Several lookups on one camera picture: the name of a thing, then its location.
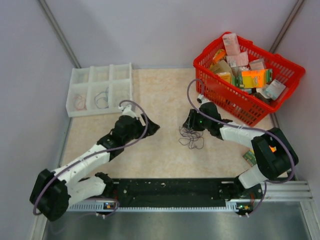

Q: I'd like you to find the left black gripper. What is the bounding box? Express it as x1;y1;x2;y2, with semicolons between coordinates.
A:
122;113;159;144

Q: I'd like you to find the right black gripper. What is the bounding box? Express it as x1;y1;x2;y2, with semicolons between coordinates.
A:
183;109;211;132

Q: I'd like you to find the blue wire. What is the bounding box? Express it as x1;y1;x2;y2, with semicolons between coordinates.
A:
93;86;110;110

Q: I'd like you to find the pink wire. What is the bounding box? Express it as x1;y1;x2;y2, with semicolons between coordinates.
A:
72;93;88;111

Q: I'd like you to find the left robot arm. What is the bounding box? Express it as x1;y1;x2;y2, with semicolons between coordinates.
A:
29;113;160;222

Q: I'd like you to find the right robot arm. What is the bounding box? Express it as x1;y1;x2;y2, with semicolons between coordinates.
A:
182;102;299;201

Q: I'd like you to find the tan cardboard box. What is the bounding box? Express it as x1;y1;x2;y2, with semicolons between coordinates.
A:
209;60;233;77

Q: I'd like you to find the white compartment tray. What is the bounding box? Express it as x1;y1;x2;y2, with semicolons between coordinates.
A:
65;63;133;118

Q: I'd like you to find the red plastic basket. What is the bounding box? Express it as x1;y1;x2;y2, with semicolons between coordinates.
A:
193;36;306;127

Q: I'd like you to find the orange green box on table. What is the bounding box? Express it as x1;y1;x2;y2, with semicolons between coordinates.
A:
242;149;257;167

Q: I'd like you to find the pink box flat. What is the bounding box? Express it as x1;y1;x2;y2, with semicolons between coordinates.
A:
225;51;249;68

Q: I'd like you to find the orange yellow box in basket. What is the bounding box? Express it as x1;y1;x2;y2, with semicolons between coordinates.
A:
236;69;273;89

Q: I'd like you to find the pale blue box in basket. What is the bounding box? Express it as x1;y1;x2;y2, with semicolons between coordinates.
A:
264;79;286;101

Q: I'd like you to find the pink box upright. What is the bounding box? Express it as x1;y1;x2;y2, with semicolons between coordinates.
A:
222;33;241;56

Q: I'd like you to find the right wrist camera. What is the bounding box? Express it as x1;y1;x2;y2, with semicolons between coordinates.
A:
197;94;210;105

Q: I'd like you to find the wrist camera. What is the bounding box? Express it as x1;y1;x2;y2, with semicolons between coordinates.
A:
118;104;138;118
197;94;210;105

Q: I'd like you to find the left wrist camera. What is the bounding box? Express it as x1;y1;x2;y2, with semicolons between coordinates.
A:
118;104;138;118

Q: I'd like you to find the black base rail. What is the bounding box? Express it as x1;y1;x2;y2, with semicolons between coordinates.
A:
69;177;263;208

